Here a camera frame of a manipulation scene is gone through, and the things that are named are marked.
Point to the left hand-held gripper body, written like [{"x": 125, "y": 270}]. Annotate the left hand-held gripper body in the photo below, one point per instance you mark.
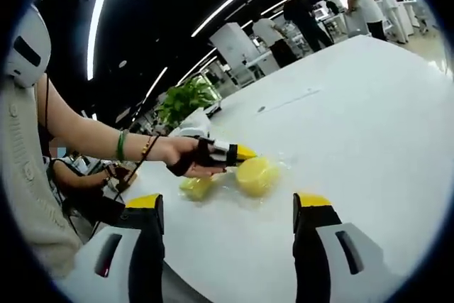
[{"x": 204, "y": 151}]

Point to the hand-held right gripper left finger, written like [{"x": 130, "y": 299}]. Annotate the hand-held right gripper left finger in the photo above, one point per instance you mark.
[{"x": 117, "y": 264}]

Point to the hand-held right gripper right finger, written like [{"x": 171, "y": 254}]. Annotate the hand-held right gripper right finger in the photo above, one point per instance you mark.
[{"x": 326, "y": 264}]

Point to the yellow silicone block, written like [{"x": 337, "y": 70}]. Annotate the yellow silicone block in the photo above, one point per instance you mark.
[
  {"x": 195, "y": 189},
  {"x": 257, "y": 177}
]

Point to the person's left hand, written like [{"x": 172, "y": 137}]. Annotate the person's left hand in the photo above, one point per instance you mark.
[{"x": 184, "y": 148}]

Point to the white plant pot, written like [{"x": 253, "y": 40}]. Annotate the white plant pot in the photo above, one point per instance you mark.
[{"x": 196, "y": 125}]

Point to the small black object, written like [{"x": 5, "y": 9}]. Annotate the small black object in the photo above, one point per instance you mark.
[{"x": 214, "y": 110}]

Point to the green potted plant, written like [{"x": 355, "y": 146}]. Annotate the green potted plant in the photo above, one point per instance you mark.
[{"x": 184, "y": 99}]

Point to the brown objects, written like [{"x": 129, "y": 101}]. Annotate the brown objects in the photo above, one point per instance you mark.
[{"x": 122, "y": 179}]

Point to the person's white knit cardigan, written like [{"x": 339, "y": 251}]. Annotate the person's white knit cardigan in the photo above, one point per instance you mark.
[{"x": 32, "y": 193}]

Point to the white worn device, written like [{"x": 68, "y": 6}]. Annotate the white worn device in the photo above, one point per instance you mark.
[{"x": 25, "y": 51}]

